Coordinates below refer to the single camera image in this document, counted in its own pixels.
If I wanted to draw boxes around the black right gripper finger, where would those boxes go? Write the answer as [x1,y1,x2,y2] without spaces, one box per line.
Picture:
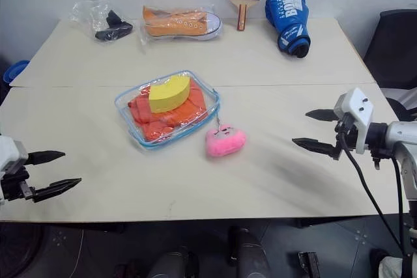
[291,137,340,161]
[305,108,339,123]

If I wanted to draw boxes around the blue boxing glove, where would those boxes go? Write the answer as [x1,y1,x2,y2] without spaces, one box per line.
[264,0,312,59]

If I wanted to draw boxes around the black bracket under table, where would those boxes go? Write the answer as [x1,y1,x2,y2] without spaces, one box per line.
[297,251,321,278]

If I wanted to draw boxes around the pink plush keychain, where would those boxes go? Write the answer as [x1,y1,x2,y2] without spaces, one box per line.
[204,108,247,158]

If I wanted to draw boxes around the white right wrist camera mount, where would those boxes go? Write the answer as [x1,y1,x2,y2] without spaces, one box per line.
[333,87,375,155]

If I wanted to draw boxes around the blue plastic bin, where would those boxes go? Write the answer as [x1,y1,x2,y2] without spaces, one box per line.
[3,59,31,85]

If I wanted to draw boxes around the clear crumpled plastic bag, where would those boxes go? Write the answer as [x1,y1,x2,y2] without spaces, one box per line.
[68,0,131,43]

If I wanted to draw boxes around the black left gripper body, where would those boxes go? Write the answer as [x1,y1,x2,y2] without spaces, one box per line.
[0,164,36,203]

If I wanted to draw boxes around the dark rounded shape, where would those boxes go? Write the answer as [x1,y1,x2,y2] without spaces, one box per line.
[150,251,198,278]
[227,225,273,278]

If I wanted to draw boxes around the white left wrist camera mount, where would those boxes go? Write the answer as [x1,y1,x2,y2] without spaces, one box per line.
[0,135,29,208]

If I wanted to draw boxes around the clear pouch with orange items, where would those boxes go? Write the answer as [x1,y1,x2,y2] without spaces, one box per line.
[113,69,222,151]

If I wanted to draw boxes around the black chair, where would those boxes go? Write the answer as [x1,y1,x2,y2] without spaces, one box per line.
[362,8,417,122]

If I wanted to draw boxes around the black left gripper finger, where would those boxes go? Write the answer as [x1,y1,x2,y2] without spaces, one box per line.
[31,178,83,204]
[27,150,66,166]

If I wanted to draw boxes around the white cloth on floor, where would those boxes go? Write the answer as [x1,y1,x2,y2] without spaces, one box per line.
[379,256,405,278]

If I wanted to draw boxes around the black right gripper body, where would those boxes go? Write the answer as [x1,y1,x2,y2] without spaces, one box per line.
[331,113,360,161]

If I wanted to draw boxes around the orange canvas sneaker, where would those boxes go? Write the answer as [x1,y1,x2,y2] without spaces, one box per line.
[142,5,223,42]

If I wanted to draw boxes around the yellow foam block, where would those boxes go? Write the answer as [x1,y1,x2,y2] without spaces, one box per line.
[148,74,192,115]

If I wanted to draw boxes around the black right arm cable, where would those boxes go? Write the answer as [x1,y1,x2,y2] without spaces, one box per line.
[338,124,408,258]

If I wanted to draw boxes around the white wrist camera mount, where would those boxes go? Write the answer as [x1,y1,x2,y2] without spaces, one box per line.
[0,135,29,208]
[333,87,375,155]

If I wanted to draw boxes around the black socks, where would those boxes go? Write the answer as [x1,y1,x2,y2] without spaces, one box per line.
[94,9,134,42]

